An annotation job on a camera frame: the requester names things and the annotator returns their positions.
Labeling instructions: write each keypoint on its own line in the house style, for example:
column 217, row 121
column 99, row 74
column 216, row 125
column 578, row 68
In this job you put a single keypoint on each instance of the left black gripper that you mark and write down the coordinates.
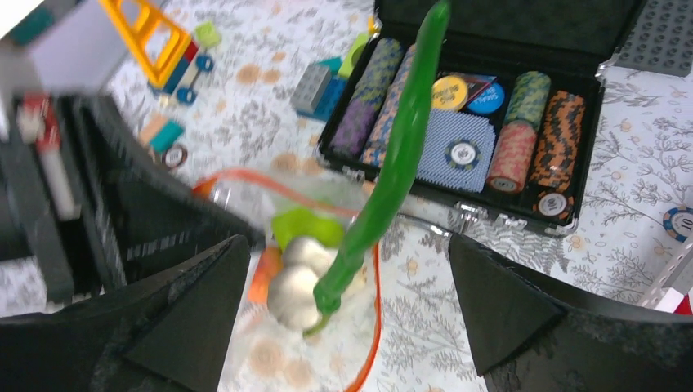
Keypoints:
column 81, row 196

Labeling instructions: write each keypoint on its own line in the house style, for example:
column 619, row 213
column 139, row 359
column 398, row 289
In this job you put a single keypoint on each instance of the wooden teal block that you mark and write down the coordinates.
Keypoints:
column 160, row 133

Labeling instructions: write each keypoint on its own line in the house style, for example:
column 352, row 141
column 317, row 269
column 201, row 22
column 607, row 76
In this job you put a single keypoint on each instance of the orange peach toy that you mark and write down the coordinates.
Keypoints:
column 268, row 266

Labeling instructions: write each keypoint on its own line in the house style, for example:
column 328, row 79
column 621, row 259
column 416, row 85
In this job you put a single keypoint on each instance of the white plastic basket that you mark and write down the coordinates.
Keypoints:
column 671, row 289

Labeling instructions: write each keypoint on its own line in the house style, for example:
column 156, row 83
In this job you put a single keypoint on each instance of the green apple toy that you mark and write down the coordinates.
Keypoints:
column 297, row 222

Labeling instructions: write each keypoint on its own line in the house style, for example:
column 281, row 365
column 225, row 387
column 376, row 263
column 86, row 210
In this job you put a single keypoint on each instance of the grey lego baseplate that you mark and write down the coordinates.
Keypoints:
column 661, row 41

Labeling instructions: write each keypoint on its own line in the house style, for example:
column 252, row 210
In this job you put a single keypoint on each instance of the black poker chip case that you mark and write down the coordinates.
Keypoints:
column 517, row 95

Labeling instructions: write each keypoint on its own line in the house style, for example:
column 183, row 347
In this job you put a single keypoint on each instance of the green chili pepper toy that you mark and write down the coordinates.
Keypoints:
column 398, row 172

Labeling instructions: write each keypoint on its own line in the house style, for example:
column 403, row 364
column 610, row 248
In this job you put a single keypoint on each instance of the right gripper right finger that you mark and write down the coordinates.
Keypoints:
column 528, row 331

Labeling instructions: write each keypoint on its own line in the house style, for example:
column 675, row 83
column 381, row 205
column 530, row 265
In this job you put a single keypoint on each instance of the yellow toy block cart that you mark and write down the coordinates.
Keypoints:
column 169, row 56

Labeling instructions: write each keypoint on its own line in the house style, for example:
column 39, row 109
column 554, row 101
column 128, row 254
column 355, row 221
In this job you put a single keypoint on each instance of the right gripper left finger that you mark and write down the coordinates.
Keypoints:
column 167, row 332

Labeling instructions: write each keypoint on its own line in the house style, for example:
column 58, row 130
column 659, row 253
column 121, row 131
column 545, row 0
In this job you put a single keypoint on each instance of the blue poker chip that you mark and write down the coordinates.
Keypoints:
column 678, row 223

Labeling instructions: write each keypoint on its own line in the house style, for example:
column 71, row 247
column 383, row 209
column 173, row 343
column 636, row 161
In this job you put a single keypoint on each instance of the brown poker chip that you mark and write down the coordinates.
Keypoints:
column 174, row 157

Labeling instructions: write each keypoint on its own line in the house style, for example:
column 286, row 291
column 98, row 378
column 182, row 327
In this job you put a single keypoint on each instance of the clear zip top bag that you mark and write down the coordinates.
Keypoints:
column 280, row 341

